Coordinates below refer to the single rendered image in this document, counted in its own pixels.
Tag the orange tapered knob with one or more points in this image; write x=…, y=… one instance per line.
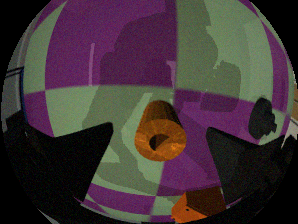
x=160, y=135

